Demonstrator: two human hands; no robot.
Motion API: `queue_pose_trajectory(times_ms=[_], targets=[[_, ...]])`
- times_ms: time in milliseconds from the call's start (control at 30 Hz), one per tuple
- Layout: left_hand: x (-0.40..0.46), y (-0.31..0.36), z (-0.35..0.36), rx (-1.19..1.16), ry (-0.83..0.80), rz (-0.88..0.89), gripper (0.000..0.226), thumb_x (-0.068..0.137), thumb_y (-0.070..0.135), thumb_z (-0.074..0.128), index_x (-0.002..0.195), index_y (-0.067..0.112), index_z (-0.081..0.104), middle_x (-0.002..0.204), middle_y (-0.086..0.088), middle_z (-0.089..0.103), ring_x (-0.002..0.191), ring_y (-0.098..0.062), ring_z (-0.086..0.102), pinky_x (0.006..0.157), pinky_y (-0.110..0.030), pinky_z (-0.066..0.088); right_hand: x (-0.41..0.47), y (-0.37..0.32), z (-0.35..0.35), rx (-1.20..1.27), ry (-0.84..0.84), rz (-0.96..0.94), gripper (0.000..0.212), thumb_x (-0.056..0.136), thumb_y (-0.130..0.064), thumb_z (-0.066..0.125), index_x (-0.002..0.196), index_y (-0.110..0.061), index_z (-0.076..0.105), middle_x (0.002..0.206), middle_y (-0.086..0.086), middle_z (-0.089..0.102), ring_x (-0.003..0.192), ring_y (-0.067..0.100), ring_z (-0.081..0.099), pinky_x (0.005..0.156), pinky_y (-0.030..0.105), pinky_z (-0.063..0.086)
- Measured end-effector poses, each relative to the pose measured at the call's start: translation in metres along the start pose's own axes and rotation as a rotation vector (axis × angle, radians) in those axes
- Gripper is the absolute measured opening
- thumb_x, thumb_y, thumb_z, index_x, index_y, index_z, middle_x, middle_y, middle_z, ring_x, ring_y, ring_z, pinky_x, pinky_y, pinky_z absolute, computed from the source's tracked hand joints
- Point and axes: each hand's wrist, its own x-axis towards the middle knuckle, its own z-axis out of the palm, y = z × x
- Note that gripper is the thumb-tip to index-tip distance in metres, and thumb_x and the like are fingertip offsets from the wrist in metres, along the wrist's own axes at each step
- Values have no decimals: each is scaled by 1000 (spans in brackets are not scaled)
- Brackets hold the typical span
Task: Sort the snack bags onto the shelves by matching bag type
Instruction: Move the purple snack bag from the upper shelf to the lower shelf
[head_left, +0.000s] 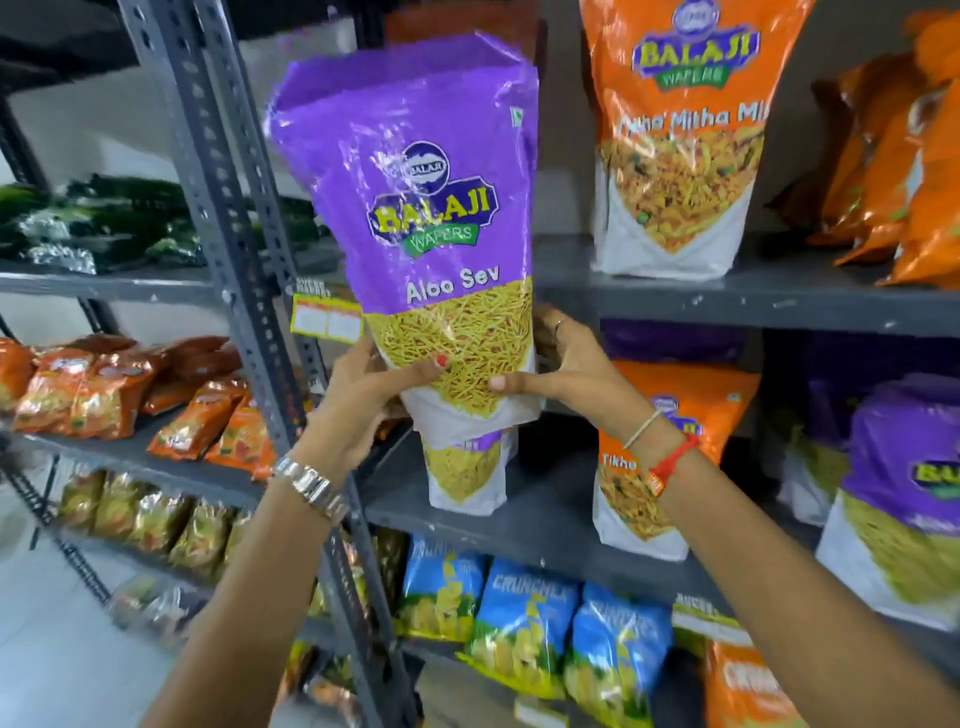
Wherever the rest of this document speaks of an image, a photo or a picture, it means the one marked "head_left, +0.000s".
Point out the person's left hand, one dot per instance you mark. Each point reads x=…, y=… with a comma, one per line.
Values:
x=349, y=409

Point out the person's right hand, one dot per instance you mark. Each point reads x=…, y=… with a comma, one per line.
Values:
x=585, y=379

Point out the person's left thumb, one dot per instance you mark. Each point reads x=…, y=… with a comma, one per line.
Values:
x=420, y=372

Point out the person's right thumb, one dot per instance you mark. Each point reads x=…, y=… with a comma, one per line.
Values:
x=521, y=384

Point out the large purple snack bag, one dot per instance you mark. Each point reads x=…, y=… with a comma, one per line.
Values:
x=420, y=210

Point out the person's left forearm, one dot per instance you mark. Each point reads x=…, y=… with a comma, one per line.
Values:
x=255, y=600

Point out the person's right forearm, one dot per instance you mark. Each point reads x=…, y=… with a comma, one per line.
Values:
x=787, y=600

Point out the small purple snack bag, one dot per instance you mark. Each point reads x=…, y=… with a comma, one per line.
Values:
x=465, y=472

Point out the yellow shelf price label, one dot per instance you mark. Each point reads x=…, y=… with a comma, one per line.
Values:
x=326, y=319

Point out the medium orange snack bag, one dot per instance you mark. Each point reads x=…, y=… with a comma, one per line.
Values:
x=675, y=405

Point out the silver wristwatch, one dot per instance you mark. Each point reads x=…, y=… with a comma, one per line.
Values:
x=311, y=486

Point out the pile of mixed small packets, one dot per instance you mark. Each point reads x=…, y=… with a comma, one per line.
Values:
x=352, y=570

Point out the blue chips bag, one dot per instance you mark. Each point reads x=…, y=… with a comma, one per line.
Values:
x=615, y=660
x=521, y=630
x=439, y=592

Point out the grey metal shelf rack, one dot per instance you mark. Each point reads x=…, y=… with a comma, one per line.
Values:
x=750, y=296
x=225, y=225

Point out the large orange snack bag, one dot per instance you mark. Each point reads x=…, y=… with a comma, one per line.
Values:
x=682, y=150

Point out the row of yellow-green packets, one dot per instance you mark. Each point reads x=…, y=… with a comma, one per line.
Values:
x=150, y=517

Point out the row of small orange packets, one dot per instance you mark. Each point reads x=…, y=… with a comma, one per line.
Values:
x=112, y=390

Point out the row of green packets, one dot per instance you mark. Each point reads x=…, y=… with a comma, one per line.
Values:
x=112, y=221

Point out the pile of clear silver packets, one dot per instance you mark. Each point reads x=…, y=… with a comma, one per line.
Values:
x=154, y=607

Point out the dark orange snack bag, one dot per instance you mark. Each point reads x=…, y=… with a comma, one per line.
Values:
x=465, y=19

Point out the orange chips bag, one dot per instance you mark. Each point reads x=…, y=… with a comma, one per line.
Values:
x=742, y=686

